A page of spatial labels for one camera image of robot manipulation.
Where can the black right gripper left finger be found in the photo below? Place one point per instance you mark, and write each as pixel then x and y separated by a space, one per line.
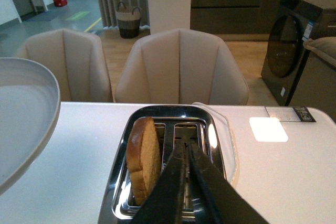
pixel 165 203

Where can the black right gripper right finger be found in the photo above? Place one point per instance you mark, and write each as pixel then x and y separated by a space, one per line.
pixel 214 199

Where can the slice of brown bread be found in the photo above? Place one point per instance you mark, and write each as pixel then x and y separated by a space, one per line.
pixel 143 158

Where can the grey round plate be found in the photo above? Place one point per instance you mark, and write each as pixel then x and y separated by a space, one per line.
pixel 30 106

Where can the silver two-slot toaster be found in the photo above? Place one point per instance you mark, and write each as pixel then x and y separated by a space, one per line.
pixel 175 125

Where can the black and white label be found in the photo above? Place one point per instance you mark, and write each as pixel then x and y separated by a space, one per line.
pixel 290 114

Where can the beige chair on right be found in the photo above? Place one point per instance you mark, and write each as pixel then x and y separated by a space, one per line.
pixel 181 66

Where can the beige chair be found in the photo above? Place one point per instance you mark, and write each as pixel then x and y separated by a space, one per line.
pixel 76 59
pixel 181 66

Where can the beige chair on left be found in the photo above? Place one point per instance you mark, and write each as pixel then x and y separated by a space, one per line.
pixel 76 59

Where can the grey cushioned seat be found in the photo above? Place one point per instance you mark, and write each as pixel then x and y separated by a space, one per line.
pixel 323 50

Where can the woven laundry basket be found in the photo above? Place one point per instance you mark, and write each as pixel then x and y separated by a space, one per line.
pixel 128 20

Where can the black washing machine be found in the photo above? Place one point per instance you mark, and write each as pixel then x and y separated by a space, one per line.
pixel 296 22

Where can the white cabinet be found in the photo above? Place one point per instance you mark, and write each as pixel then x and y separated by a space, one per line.
pixel 169 14

